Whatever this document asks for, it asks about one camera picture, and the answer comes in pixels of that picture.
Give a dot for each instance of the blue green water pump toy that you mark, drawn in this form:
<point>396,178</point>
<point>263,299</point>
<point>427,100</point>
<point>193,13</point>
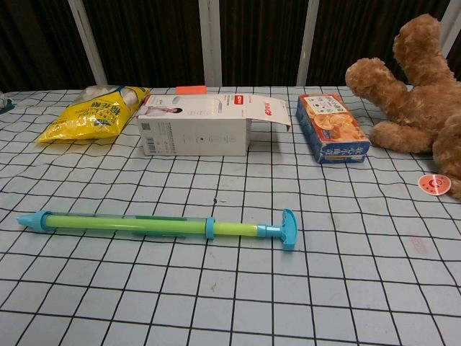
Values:
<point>108,221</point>

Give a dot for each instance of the white desk lamp box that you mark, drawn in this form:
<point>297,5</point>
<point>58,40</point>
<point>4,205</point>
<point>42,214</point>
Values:
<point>194,137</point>

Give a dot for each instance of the blue cookie box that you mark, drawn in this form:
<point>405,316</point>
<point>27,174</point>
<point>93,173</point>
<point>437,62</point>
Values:
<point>335,126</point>

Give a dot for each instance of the white black checked tablecloth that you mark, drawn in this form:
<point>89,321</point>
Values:
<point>252,288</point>

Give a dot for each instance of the yellow cotton ball bag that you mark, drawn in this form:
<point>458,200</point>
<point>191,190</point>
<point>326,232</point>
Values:
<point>86,119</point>

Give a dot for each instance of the brown teddy bear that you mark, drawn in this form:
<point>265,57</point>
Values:
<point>417,101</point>

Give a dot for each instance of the round orange paper tag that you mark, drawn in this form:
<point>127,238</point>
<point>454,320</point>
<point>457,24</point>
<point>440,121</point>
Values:
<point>434,184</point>

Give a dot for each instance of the dark folding screen white frame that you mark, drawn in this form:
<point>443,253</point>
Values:
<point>155,43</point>

